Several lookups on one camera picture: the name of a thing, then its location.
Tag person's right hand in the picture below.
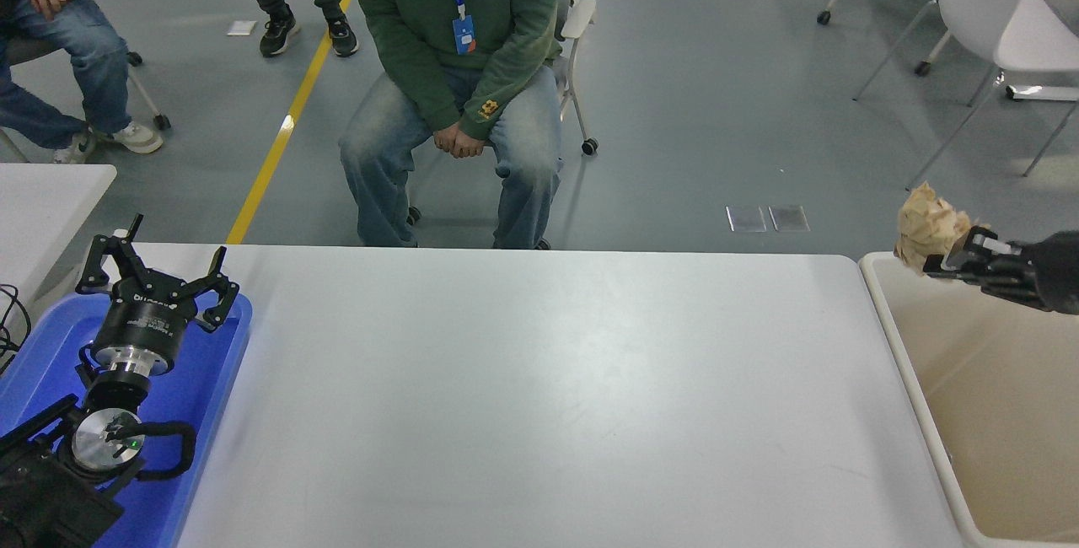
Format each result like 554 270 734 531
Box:
431 121 470 158

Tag white side table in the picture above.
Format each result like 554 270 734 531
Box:
0 164 117 338

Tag white chair with casters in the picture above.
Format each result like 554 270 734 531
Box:
405 0 599 250

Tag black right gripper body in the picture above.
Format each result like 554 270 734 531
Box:
1027 231 1079 315

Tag black cables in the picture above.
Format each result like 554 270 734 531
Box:
0 282 33 372

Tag seated person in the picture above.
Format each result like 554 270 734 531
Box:
337 0 563 250
0 0 164 165

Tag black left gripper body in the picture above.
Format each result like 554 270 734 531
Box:
93 277 203 363

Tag tan paper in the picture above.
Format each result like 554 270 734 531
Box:
894 181 973 277

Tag large pale plastic bin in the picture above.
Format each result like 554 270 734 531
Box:
858 252 1079 548

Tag clear floor plate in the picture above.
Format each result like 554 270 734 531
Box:
769 204 810 233
726 205 767 234

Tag white metal floor foot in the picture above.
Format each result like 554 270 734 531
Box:
1005 83 1079 101

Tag blue plastic tray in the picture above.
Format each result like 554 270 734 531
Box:
0 291 254 548

